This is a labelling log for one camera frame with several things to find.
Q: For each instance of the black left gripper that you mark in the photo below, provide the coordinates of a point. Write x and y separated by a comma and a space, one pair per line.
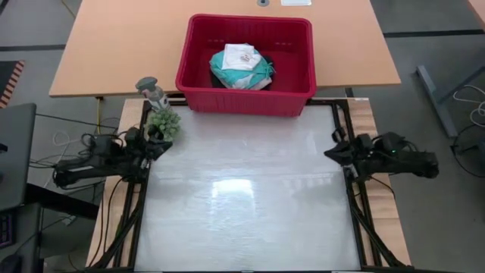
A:
138, 151

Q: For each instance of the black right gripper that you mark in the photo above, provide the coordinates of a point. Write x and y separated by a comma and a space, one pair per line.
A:
356, 151

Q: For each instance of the teal garment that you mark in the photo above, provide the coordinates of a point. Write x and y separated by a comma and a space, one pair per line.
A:
231, 76

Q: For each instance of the black t-shirt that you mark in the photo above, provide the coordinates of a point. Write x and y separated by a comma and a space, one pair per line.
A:
270, 76

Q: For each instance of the white lace garment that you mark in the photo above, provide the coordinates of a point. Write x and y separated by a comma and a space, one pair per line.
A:
250, 84

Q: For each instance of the thin white garment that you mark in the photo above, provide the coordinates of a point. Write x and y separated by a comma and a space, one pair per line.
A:
240, 57

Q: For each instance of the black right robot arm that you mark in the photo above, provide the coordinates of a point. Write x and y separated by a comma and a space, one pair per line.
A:
401, 161

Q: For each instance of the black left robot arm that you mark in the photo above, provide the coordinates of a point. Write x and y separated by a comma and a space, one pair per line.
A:
87, 167

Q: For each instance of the red plastic laundry bin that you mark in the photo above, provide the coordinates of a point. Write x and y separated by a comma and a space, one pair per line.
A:
197, 45

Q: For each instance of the grey spray bottle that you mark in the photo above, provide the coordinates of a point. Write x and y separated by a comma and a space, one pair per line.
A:
155, 93

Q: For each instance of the grey metal desk leg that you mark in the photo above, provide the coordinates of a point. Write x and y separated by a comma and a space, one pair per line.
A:
432, 98

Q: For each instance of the wooden desk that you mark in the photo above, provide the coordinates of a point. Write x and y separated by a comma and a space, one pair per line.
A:
113, 45
479, 9

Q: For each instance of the white card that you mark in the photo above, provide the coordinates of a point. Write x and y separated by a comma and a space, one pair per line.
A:
295, 2

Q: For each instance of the hazard striped floor mat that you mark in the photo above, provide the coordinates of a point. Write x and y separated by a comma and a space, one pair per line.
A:
11, 81

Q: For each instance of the black keyboard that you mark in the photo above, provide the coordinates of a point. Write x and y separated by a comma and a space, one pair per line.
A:
5, 227

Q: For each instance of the black aluminium table frame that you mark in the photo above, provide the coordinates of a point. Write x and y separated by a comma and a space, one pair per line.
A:
358, 235

